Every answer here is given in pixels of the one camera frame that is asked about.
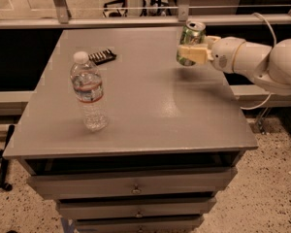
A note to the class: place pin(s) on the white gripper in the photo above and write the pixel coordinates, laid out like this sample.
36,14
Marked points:
225,53

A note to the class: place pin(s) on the green soda can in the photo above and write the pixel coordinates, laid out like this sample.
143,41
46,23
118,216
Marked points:
193,32

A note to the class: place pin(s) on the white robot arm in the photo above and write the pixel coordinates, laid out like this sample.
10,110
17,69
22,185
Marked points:
265,66

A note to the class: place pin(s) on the grey drawer cabinet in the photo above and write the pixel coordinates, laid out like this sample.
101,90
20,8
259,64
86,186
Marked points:
161,116

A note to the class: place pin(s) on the black snack bar packet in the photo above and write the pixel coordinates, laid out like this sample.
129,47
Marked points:
102,57

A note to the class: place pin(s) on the clear plastic water bottle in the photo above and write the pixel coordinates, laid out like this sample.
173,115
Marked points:
88,86

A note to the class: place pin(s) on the top grey drawer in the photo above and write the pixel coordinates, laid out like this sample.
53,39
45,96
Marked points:
120,184

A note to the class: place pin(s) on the grey drawer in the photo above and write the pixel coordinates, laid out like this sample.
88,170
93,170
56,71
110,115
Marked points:
120,184
138,208
138,225

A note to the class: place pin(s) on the bottom grey drawer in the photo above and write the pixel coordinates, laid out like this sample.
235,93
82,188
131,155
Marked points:
138,225

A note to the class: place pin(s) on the middle grey drawer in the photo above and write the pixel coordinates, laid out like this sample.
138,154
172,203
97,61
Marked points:
138,208

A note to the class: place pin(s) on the black pole on floor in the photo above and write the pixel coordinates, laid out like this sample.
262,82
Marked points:
5,163

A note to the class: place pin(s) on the metal window rail frame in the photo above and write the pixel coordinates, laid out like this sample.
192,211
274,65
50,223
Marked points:
21,14

